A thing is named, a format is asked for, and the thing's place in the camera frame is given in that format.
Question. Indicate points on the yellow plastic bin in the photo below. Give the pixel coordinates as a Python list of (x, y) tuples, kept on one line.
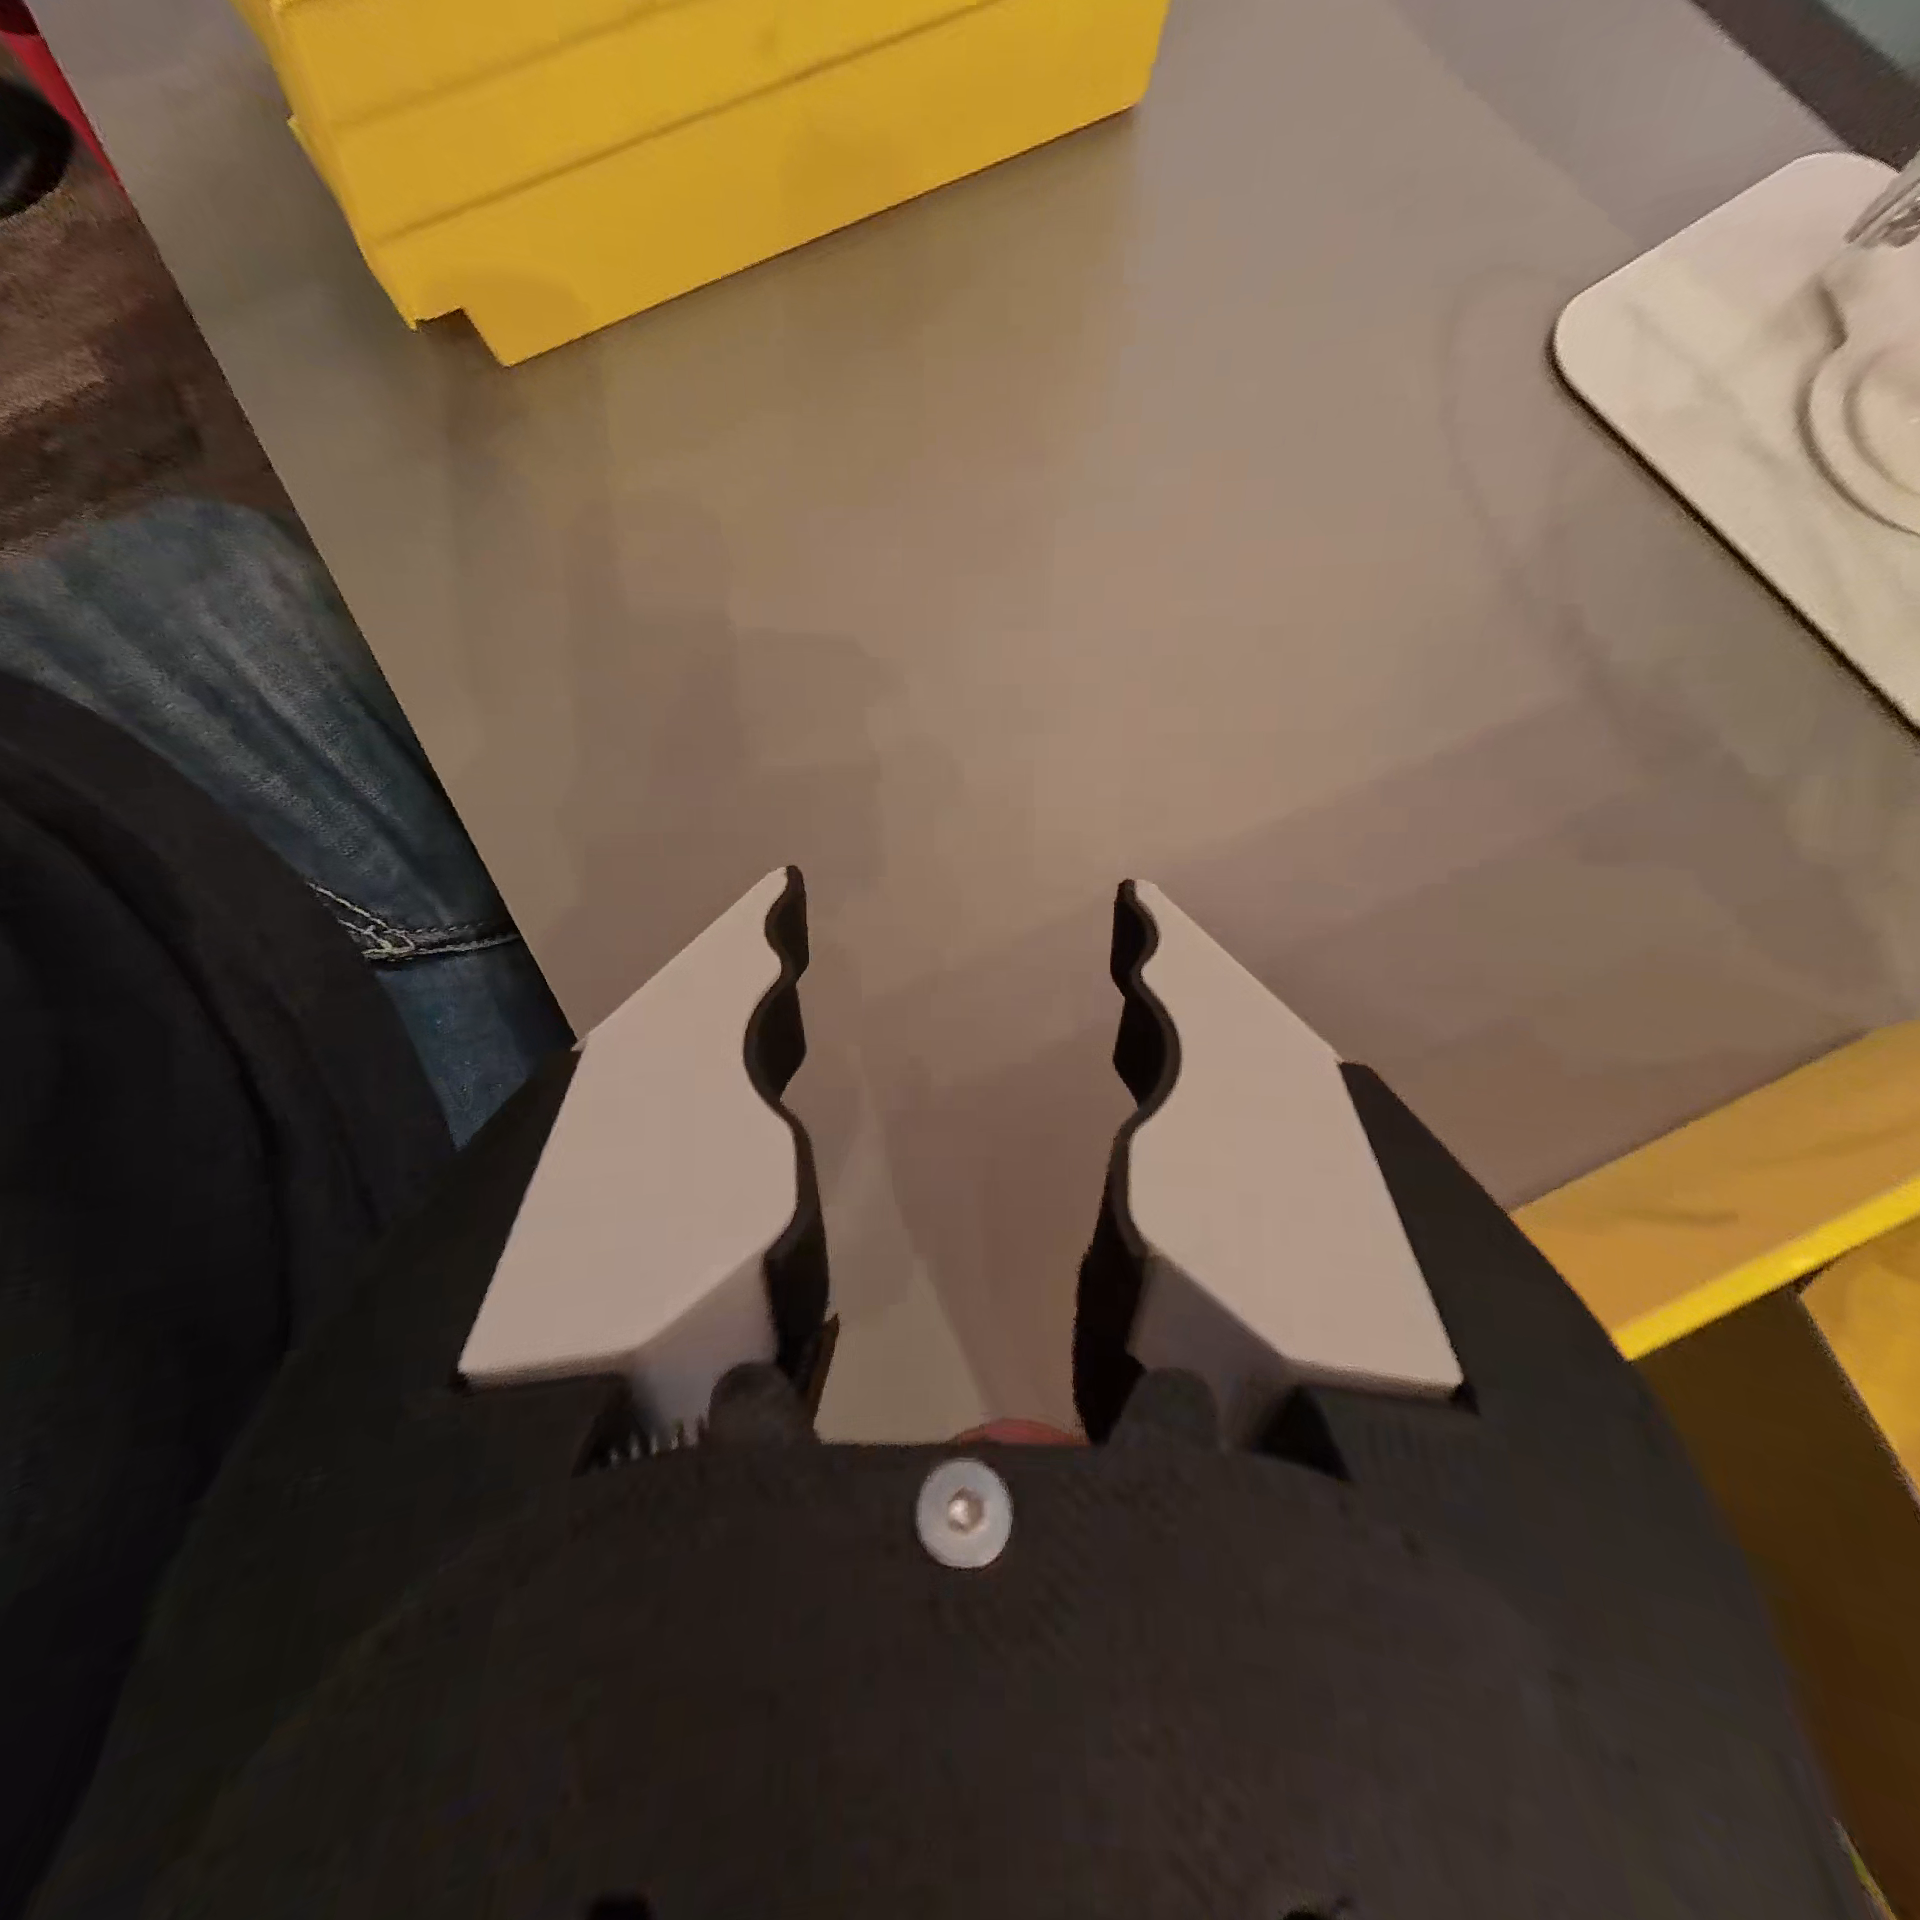
[(719, 166), (1727, 1198)]

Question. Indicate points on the wooden board stand white base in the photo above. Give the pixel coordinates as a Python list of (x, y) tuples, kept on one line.
[(1695, 359)]

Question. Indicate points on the person's jeans leg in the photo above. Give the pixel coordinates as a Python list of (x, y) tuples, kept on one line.
[(270, 704)]

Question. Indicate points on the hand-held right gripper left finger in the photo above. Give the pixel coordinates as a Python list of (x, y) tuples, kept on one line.
[(659, 1183)]

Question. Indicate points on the person's dark sweater torso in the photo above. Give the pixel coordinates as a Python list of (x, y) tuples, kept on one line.
[(151, 1198)]

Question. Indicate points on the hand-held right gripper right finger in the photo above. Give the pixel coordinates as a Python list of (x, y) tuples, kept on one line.
[(1275, 1198)]

